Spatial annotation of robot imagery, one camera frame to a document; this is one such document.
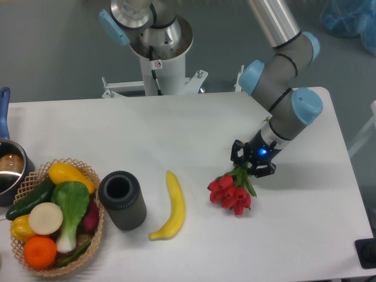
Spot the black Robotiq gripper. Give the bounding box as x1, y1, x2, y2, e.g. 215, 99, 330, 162
230, 130, 281, 178

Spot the red tulip bouquet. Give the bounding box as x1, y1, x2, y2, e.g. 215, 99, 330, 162
207, 162, 257, 216

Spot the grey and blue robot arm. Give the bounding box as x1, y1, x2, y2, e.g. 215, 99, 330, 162
99, 1, 323, 177

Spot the yellow banana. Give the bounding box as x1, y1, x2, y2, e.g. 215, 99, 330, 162
149, 170, 186, 241

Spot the dark grey ribbed vase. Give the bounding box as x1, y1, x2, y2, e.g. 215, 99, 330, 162
98, 170, 147, 231

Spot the black device at table edge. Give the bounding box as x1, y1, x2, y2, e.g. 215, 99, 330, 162
354, 238, 375, 269

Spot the blue plastic bag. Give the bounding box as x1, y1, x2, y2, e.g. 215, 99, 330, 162
320, 1, 375, 55

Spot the purple sweet potato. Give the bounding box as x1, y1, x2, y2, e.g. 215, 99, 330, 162
81, 198, 99, 232

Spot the green bok choy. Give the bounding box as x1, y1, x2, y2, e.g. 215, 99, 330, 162
51, 181, 89, 253

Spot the yellow squash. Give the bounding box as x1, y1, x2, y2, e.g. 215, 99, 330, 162
48, 163, 95, 194

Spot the green chili pepper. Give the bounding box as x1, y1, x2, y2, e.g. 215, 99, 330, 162
54, 240, 91, 268

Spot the green cucumber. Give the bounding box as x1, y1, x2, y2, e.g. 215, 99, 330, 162
5, 176, 55, 221

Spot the woven wicker basket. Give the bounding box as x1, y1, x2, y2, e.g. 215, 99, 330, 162
11, 158, 104, 277

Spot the orange fruit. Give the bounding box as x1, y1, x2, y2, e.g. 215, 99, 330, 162
23, 236, 57, 269

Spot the yellow bell pepper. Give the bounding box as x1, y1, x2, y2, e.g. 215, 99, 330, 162
11, 214, 36, 243

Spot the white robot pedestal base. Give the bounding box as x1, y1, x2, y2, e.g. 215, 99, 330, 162
99, 10, 209, 98

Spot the white frame at right edge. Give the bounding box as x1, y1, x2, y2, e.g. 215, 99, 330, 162
348, 101, 375, 158

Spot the black cable on pedestal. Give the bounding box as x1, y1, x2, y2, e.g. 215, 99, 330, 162
148, 45, 163, 96

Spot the blue handled saucepan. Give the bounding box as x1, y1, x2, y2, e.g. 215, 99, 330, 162
1, 87, 35, 207

